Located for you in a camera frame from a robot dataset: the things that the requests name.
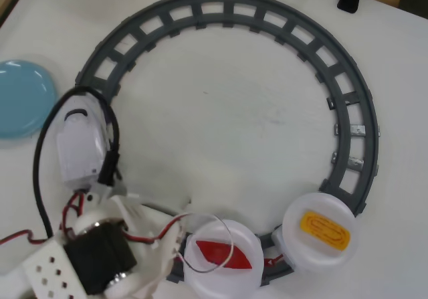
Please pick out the yellow egg sushi toy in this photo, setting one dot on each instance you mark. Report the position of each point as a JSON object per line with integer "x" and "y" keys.
{"x": 324, "y": 230}

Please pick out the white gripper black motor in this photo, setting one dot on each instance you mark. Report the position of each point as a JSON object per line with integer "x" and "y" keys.
{"x": 166, "y": 249}

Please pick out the white Shinkansen toy locomotive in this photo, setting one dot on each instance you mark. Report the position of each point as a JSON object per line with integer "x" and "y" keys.
{"x": 78, "y": 145}

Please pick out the red tuna sushi toy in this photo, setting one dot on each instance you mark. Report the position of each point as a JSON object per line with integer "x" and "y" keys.
{"x": 214, "y": 250}

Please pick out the blue round dish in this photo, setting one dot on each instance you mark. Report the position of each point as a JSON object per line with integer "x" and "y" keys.
{"x": 20, "y": 98}

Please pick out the white printed robot arm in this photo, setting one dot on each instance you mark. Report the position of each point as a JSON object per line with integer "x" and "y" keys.
{"x": 40, "y": 252}

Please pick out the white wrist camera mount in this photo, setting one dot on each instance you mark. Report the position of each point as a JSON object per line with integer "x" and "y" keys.
{"x": 98, "y": 202}

